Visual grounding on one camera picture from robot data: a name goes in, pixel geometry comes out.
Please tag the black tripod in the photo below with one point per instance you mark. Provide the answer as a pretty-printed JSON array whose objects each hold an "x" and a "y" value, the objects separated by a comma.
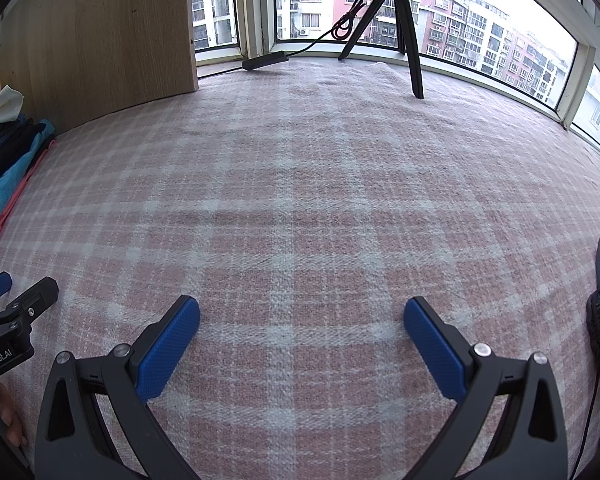
[{"x": 411, "y": 45}]

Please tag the pile of folded clothes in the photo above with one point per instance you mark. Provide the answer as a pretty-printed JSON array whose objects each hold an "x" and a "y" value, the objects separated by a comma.
[{"x": 10, "y": 210}]

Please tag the white window frame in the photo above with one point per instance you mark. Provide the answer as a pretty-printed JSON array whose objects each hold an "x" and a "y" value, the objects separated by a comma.
[{"x": 257, "y": 10}]

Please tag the person's left hand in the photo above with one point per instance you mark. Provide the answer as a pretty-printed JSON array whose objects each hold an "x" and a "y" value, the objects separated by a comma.
[{"x": 9, "y": 417}]

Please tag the light wooden cabinet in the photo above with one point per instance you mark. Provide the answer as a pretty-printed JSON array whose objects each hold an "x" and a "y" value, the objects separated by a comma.
[{"x": 105, "y": 35}]

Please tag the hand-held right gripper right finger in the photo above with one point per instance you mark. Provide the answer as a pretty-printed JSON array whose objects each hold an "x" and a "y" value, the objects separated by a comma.
[{"x": 432, "y": 345}]

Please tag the black power adapter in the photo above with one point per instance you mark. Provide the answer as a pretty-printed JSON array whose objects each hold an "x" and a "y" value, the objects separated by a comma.
[{"x": 265, "y": 61}]

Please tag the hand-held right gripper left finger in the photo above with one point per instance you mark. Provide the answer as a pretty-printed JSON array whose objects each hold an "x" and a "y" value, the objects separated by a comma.
[{"x": 167, "y": 350}]

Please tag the pink plaid blanket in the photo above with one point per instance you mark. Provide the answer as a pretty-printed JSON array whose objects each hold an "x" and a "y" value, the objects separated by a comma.
[{"x": 300, "y": 185}]

